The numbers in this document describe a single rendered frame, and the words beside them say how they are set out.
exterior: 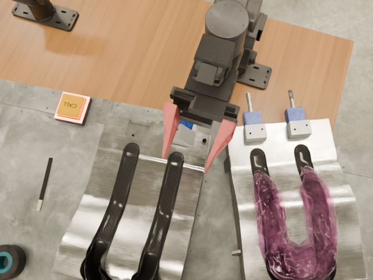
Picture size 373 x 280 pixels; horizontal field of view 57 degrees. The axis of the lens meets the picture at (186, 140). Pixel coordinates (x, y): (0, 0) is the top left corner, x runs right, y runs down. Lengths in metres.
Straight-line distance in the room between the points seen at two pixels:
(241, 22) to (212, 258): 0.58
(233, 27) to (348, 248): 0.57
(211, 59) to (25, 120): 0.71
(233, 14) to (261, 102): 0.52
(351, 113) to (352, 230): 1.18
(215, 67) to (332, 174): 0.52
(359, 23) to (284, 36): 1.21
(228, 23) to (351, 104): 1.57
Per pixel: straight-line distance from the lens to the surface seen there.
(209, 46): 0.45
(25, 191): 0.99
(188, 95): 0.50
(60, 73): 1.08
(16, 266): 0.94
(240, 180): 0.83
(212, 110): 0.49
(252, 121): 0.87
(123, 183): 0.83
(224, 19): 0.48
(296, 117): 0.90
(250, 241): 0.80
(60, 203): 0.95
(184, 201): 0.80
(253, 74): 1.00
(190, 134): 0.81
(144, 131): 0.87
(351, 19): 2.26
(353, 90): 2.03
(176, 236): 0.78
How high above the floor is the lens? 1.68
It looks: 72 degrees down
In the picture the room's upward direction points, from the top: 5 degrees counter-clockwise
